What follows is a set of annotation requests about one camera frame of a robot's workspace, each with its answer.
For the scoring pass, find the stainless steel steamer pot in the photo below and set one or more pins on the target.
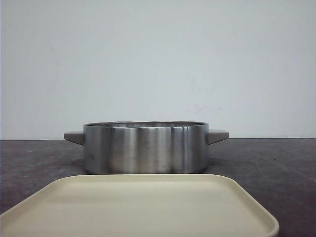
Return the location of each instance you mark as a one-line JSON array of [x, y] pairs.
[[146, 147]]

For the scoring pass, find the cream plastic tray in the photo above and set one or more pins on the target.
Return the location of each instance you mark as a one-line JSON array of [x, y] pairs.
[[169, 205]]

